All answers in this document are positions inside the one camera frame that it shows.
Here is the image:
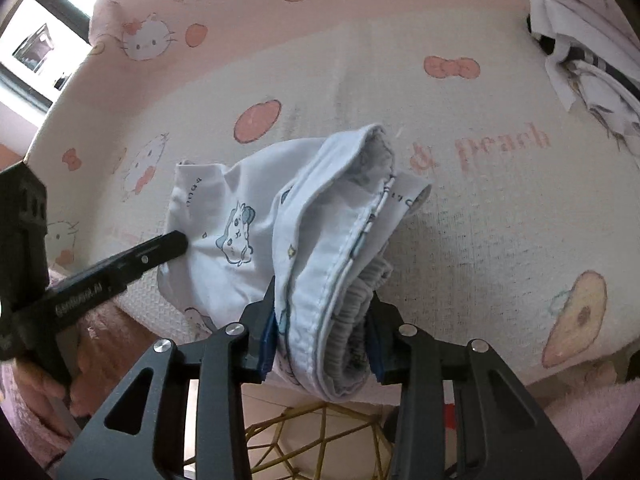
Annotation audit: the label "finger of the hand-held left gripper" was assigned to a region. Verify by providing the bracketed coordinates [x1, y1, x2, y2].
[46, 230, 190, 329]

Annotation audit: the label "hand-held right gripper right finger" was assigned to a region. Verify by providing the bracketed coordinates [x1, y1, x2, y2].
[367, 295, 581, 480]

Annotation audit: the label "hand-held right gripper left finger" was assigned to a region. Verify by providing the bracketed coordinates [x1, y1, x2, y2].
[55, 276, 277, 480]

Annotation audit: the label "white cartoon print pants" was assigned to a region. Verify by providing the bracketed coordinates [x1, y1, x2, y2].
[157, 122, 433, 403]

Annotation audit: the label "person's left hand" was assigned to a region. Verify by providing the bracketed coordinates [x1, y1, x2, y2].
[14, 354, 96, 419]

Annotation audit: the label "person's left leg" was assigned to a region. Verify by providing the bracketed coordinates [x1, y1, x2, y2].
[0, 270, 216, 466]

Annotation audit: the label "person's leg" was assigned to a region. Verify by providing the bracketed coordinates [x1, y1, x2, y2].
[527, 355, 640, 480]
[0, 270, 216, 466]

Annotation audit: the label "pink cat print blanket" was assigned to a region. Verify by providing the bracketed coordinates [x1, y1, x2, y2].
[25, 0, 640, 401]

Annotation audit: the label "small grey container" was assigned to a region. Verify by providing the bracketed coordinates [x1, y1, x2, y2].
[12, 22, 56, 73]

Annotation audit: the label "person's right leg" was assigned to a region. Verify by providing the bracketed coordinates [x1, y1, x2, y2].
[527, 355, 640, 480]

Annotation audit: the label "dark striped folded garment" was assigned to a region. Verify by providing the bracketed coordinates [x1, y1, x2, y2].
[525, 15, 640, 98]

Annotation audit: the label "gold wire geometric basket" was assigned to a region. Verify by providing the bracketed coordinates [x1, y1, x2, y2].
[242, 402, 396, 480]

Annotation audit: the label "dark window frame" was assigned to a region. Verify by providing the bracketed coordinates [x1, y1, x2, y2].
[0, 0, 96, 116]

